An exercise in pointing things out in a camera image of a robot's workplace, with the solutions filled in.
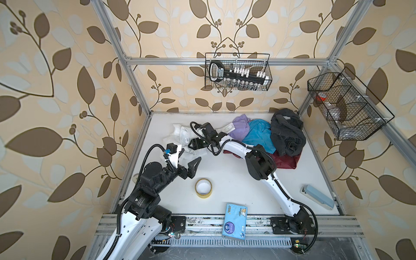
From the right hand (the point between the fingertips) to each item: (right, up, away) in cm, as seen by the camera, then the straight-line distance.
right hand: (193, 144), depth 100 cm
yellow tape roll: (+9, -25, -17) cm, 32 cm away
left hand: (+4, 0, -34) cm, 34 cm away
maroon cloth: (+52, -9, -7) cm, 54 cm away
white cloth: (-7, +5, -3) cm, 9 cm away
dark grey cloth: (+57, +8, -3) cm, 58 cm away
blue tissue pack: (+22, -31, -29) cm, 48 cm away
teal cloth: (+42, +7, +1) cm, 43 cm away
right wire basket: (+76, +18, -27) cm, 83 cm away
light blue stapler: (+64, -23, -22) cm, 72 cm away
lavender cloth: (+31, +12, +4) cm, 33 cm away
